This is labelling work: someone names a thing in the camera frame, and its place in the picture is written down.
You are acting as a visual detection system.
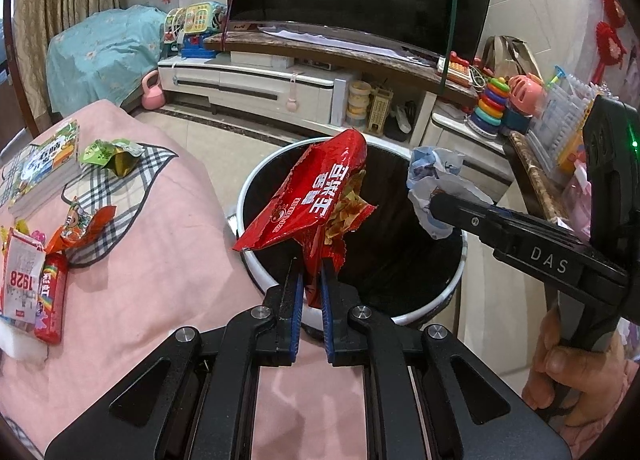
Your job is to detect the yellow stacked containers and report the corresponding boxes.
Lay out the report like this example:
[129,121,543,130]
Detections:
[347,81,372,128]

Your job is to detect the white round trash bin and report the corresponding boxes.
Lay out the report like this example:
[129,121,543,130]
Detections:
[235,137,468,330]

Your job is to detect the colourful toy cash register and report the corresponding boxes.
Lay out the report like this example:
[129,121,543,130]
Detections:
[162,1,228,61]

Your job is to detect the red snack bag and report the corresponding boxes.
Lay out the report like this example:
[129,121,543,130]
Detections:
[232,129,377,308]

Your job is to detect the brown marble side table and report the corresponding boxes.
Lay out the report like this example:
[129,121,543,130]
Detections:
[502,130,571,231]

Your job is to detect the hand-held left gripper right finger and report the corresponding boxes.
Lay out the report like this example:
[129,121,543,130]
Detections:
[321,259,573,460]

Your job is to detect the beige bag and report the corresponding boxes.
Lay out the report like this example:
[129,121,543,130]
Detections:
[480,35,543,83]

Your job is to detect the green snack wrapper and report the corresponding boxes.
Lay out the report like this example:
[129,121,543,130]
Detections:
[82,138,146,178]

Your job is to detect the red candy packet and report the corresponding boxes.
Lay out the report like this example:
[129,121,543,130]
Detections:
[34,252,68,346]

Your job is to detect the orange snack wrapper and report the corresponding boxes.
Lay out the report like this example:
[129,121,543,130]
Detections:
[47,197,118,257]

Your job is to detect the white plastic grid toy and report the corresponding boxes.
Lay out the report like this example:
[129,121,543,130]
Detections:
[530,72,606,181]

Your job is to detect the white blue wrapper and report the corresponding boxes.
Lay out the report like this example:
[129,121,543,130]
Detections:
[406,145,496,241]

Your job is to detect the red toy telephone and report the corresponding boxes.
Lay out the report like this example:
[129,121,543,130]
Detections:
[437,51,483,88]

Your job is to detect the teal floral cover cloth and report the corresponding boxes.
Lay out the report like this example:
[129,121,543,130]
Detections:
[46,5,168,108]

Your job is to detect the person's right hand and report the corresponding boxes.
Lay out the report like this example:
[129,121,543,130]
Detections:
[522,307,628,441]

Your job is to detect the pink kettlebell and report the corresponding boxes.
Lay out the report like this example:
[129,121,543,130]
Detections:
[141,71,166,111]

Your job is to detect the red paper wall decoration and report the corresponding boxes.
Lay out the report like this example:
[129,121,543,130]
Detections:
[592,0,629,83]

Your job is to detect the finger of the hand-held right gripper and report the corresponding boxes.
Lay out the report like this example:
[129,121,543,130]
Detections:
[429,192,592,263]

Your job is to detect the green cord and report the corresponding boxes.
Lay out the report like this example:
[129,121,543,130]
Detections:
[440,0,461,96]

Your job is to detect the white television cabinet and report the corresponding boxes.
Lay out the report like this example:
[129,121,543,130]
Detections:
[157,32,511,141]

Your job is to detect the white paper packet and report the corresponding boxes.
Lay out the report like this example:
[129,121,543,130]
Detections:
[0,227,47,326]

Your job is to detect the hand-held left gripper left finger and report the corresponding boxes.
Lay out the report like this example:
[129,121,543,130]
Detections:
[44,257,304,460]

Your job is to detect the pink toy ball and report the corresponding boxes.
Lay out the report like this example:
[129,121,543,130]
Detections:
[507,74,545,116]

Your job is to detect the beige toy abacus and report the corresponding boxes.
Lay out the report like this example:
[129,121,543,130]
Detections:
[367,87,394,136]

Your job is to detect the rainbow stacking ring toy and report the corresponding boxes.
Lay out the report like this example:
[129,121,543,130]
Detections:
[472,77,512,131]

